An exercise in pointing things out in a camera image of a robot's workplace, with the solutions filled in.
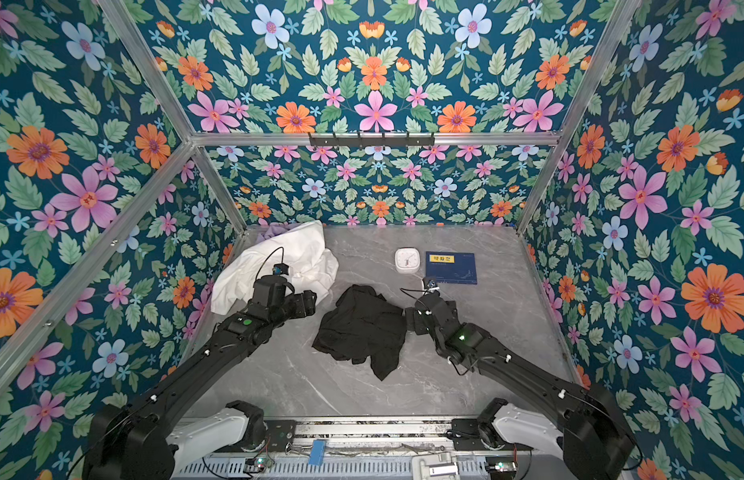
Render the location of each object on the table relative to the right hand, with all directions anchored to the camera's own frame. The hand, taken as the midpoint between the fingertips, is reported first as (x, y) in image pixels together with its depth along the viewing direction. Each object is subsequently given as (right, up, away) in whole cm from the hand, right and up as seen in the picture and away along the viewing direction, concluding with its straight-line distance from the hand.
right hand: (423, 305), depth 82 cm
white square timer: (-4, +12, +22) cm, 26 cm away
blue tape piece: (-27, -34, -11) cm, 45 cm away
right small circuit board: (+18, -37, -12) cm, 42 cm away
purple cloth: (-54, +24, +29) cm, 66 cm away
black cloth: (-17, -6, +2) cm, 18 cm away
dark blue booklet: (+13, +10, +25) cm, 30 cm away
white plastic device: (+1, -35, -15) cm, 38 cm away
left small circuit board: (-41, -36, -12) cm, 56 cm away
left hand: (-32, +5, 0) cm, 32 cm away
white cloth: (-37, +10, +19) cm, 43 cm away
